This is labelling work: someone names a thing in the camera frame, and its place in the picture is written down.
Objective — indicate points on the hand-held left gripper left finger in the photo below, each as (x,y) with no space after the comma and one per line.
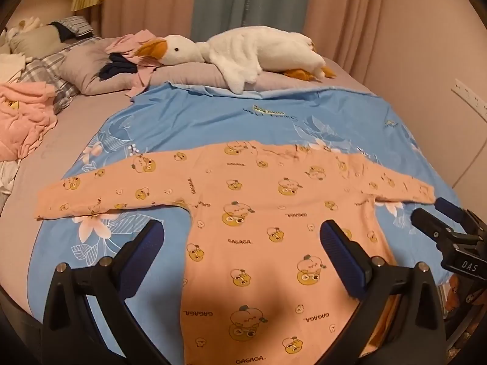
(146,244)

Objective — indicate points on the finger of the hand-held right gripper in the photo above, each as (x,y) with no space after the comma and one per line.
(449,207)
(430,225)

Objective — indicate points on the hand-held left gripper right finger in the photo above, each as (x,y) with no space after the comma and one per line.
(338,251)

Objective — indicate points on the orange cartoon print shirt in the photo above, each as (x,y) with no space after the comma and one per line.
(247,235)

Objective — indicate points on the blue floral blanket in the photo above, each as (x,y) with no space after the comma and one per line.
(190,121)

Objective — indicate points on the bed with mauve sheet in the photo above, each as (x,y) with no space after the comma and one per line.
(68,133)

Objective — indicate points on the white patterned cloth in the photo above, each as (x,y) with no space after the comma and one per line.
(7,176)

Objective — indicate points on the pink fleece blanket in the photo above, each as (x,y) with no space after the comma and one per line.
(23,118)

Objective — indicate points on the dark navy garment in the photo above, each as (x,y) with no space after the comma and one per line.
(120,67)

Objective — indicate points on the plaid pillow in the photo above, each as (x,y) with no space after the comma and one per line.
(57,85)

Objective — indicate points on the pink grey pillows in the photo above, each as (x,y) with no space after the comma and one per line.
(81,66)

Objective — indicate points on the pink garment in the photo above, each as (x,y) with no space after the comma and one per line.
(125,42)

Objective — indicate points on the pink curtain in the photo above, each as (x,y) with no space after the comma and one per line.
(144,3)
(350,19)

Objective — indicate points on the white goose plush toy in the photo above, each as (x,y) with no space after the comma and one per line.
(247,53)

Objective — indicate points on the striped grey cloth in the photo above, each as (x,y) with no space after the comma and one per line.
(76,26)

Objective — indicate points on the cream cushion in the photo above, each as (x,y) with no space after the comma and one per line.
(34,42)

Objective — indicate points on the small white plush toy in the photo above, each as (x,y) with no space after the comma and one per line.
(23,26)

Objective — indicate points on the teal curtain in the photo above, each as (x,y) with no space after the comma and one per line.
(247,0)

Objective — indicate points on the white wall socket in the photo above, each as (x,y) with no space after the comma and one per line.
(470,97)

